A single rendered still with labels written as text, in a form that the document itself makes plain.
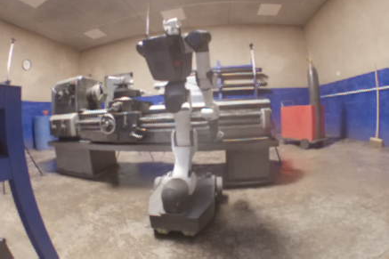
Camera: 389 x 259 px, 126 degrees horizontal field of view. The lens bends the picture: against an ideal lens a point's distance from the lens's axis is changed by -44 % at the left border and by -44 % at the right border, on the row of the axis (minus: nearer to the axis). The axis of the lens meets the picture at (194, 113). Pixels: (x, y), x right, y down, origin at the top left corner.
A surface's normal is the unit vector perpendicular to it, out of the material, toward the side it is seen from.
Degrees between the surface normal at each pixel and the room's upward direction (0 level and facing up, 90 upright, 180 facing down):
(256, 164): 90
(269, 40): 90
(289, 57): 90
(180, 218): 90
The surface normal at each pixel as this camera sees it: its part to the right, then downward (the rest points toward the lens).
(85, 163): -0.14, 0.01
